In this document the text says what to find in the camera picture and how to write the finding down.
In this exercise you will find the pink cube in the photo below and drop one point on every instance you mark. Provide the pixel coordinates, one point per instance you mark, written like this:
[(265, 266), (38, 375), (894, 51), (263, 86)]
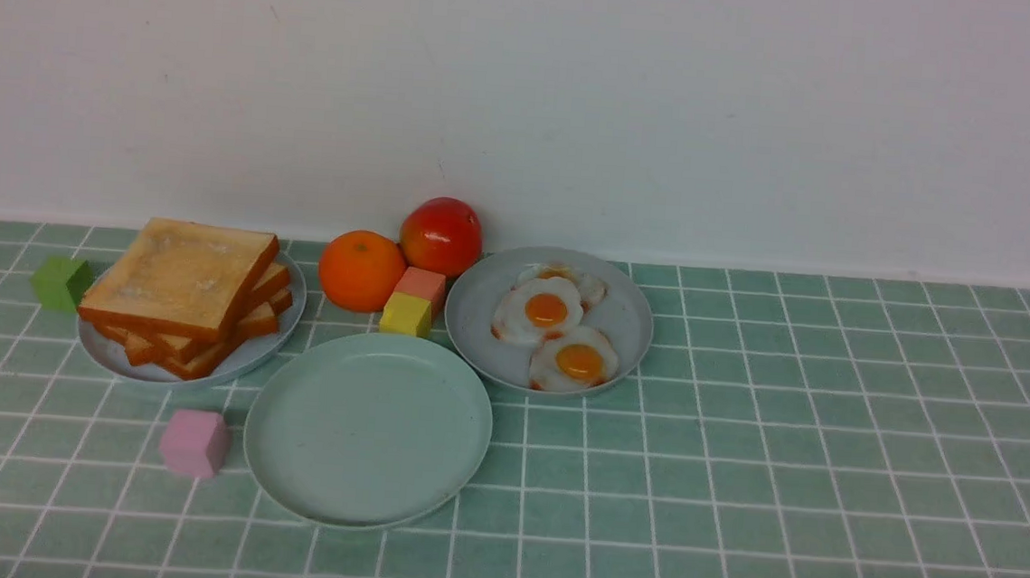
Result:
[(195, 443)]

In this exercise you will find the grey plate with eggs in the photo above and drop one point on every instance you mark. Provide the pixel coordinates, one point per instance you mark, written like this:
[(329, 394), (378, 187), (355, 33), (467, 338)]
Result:
[(624, 316)]

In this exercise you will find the yellow cube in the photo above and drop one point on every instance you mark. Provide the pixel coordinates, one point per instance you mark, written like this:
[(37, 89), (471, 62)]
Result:
[(404, 314)]

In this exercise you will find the green cube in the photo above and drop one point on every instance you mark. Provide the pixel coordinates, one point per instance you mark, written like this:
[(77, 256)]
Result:
[(60, 283)]

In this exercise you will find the grey plate with bread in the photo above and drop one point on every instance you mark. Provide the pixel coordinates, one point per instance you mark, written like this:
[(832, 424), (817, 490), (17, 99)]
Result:
[(247, 357)]

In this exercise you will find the red apple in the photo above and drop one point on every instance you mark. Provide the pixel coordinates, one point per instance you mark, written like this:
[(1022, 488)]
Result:
[(444, 235)]

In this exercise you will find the pink-orange cube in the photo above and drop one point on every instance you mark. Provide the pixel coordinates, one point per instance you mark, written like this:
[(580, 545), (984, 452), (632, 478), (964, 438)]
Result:
[(425, 284)]

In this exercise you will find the orange fruit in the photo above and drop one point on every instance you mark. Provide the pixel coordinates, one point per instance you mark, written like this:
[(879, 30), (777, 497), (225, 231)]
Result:
[(358, 271)]

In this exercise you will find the fried egg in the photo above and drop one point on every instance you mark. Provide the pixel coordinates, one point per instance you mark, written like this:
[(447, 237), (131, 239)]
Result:
[(537, 310), (573, 362), (592, 289)]

